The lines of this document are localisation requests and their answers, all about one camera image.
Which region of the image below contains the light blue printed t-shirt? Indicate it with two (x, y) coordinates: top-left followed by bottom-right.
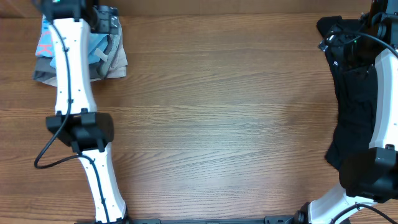
(35, 16), (108, 68)

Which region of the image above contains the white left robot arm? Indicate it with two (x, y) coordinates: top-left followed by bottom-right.
(33, 1), (131, 223)

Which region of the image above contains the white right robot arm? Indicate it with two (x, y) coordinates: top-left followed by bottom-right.
(293, 0), (397, 223)

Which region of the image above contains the black garment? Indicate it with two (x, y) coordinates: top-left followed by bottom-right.
(316, 15), (383, 171)

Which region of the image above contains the beige folded garment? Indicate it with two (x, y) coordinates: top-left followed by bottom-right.
(32, 30), (128, 86)

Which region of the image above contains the grey folded garment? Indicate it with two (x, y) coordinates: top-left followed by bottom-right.
(33, 19), (128, 86)

